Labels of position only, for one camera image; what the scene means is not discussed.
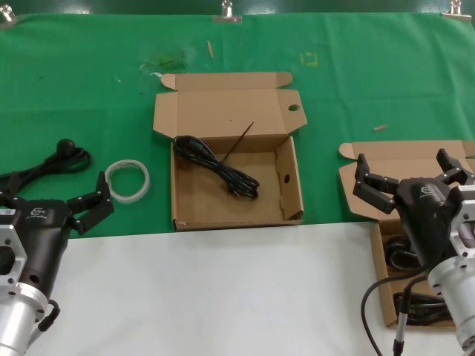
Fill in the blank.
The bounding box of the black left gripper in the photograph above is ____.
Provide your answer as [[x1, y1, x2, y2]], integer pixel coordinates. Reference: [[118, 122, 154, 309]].
[[0, 170, 116, 298]]

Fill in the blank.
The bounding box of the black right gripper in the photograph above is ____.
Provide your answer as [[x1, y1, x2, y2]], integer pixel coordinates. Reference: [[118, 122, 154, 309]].
[[352, 148, 475, 271]]

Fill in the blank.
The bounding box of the black cable with tie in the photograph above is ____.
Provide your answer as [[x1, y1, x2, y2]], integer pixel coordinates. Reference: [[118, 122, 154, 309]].
[[172, 120, 261, 201]]

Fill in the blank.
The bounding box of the open brown cardboard box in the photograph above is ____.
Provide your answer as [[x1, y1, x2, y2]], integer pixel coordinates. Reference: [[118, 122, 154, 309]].
[[338, 139, 475, 329]]

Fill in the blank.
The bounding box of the cardboard box with round hole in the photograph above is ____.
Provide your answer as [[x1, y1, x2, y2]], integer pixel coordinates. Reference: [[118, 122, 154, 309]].
[[152, 71, 309, 232]]

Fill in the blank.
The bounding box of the clear tape roll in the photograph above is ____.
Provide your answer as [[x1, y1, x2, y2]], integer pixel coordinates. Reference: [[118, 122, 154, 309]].
[[105, 158, 151, 205]]

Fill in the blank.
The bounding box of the green table cloth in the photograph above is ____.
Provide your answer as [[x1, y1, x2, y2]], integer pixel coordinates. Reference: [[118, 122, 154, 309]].
[[0, 13, 475, 239]]

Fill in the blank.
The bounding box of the clear plastic wrapper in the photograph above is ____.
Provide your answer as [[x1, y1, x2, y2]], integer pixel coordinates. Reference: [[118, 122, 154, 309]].
[[139, 47, 194, 77]]

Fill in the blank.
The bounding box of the black power cable round plug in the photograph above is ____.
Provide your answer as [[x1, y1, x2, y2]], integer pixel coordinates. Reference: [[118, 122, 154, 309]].
[[0, 138, 94, 187]]

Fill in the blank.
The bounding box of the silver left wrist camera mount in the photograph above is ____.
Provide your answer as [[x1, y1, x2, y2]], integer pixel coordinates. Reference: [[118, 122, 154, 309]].
[[0, 213, 29, 297]]

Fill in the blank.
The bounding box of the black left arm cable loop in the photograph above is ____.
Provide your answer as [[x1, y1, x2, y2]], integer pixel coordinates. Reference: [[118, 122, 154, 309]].
[[36, 298, 62, 333]]

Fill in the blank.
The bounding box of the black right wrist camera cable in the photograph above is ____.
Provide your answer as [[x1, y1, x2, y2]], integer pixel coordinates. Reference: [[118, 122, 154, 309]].
[[361, 275, 432, 356]]

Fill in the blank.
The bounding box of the black cable grey connector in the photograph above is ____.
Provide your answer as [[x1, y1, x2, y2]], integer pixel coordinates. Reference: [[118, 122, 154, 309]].
[[392, 280, 419, 356]]

